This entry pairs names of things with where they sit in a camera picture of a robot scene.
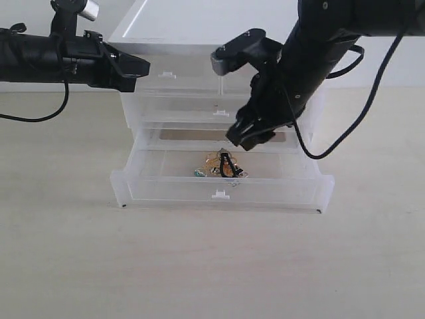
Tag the top left translucent drawer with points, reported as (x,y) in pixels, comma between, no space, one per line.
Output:
(180,75)

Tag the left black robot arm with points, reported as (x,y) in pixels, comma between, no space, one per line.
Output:
(31,58)

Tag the keychain with black strap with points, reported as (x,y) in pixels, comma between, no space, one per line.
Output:
(222,164)

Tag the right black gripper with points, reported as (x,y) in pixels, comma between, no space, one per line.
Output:
(279,95)

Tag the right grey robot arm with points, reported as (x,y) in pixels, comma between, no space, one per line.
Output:
(343,23)

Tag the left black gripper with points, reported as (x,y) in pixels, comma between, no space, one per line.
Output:
(88,60)

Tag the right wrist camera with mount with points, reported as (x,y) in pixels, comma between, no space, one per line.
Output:
(251,47)

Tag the white plastic drawer cabinet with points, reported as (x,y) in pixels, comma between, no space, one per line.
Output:
(200,27)

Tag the top right translucent drawer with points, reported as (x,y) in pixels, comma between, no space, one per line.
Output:
(237,83)

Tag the wide translucent drawer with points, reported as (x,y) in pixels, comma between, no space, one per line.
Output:
(178,111)
(160,173)

